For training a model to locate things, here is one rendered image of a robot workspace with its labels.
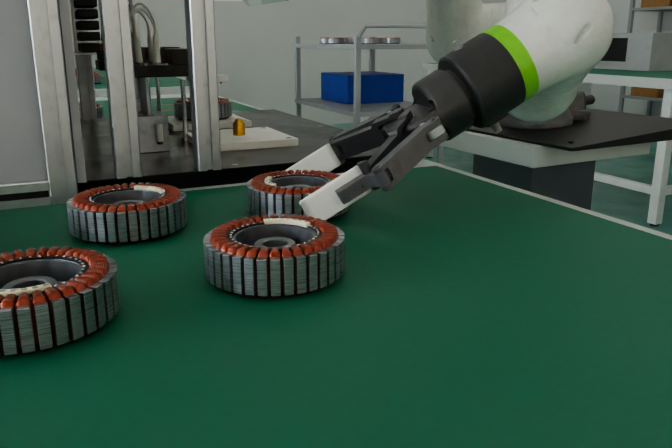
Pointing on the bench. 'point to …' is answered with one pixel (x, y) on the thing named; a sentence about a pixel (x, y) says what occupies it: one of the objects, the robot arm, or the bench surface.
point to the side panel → (32, 83)
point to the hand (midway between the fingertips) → (303, 192)
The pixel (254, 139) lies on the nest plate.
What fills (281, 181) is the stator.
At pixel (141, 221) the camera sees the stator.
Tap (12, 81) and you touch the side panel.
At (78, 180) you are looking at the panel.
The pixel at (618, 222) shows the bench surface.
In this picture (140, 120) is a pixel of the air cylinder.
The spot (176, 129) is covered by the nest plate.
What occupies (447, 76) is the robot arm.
